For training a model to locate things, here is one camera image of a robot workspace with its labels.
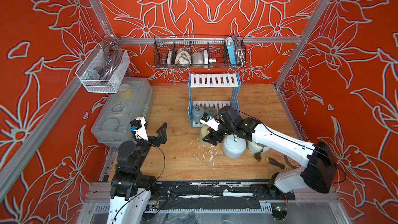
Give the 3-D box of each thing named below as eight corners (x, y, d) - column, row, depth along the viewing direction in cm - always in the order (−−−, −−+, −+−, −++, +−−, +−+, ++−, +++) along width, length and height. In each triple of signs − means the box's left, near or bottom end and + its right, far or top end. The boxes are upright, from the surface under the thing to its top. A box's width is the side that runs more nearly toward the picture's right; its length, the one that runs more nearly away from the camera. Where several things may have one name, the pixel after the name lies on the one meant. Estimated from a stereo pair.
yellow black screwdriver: (264, 160, 84) (266, 159, 83) (265, 157, 86) (267, 155, 84) (288, 171, 81) (290, 170, 79) (288, 168, 82) (290, 167, 80)
